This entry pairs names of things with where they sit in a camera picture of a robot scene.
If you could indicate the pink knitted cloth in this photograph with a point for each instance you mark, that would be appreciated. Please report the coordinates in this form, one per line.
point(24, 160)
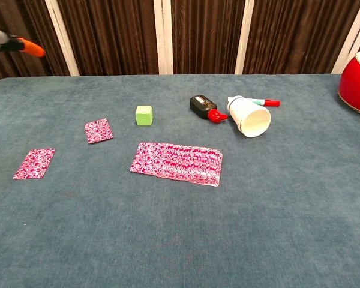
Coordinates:
point(177, 163)

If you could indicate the red drum with white skin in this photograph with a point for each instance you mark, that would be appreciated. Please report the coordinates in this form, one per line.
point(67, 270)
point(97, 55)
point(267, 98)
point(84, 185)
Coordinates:
point(357, 87)

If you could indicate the blue felt table mat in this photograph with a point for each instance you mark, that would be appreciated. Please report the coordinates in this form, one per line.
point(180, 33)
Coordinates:
point(168, 225)

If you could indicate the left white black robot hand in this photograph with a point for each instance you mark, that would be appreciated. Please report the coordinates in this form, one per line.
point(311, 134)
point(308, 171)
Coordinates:
point(9, 45)

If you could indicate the dark brown curtain panel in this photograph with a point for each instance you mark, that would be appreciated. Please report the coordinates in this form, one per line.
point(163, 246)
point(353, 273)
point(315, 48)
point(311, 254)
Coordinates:
point(108, 36)
point(207, 36)
point(297, 36)
point(24, 15)

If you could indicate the white frame post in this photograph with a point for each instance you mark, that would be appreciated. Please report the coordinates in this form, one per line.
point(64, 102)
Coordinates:
point(164, 36)
point(244, 36)
point(61, 36)
point(352, 36)

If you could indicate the teal marker with red cap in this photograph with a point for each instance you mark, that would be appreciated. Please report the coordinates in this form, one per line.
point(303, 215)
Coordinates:
point(270, 103)

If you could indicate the white cup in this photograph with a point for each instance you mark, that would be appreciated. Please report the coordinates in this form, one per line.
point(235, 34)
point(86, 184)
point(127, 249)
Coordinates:
point(249, 117)

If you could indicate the green foam cube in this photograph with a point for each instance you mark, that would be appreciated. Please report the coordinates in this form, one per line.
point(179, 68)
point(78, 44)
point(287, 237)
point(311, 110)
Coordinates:
point(144, 115)

